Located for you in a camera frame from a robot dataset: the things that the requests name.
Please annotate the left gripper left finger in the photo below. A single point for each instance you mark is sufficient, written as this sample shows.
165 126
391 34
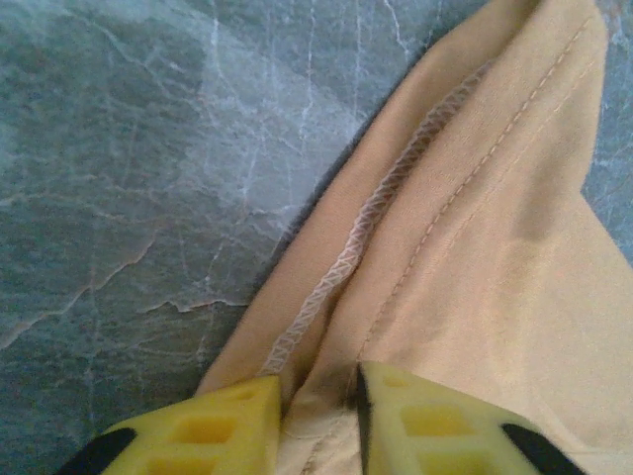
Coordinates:
212 435

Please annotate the tan orange t-shirt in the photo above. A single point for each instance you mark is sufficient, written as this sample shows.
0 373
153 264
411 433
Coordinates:
470 222

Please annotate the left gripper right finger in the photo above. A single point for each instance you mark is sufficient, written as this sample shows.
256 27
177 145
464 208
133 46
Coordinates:
435 435

